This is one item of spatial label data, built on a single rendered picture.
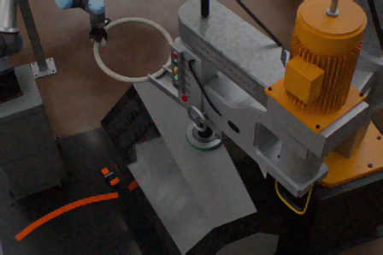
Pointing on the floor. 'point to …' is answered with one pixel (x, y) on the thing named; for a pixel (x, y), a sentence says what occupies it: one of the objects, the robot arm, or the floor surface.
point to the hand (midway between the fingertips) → (100, 42)
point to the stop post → (40, 68)
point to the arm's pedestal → (28, 142)
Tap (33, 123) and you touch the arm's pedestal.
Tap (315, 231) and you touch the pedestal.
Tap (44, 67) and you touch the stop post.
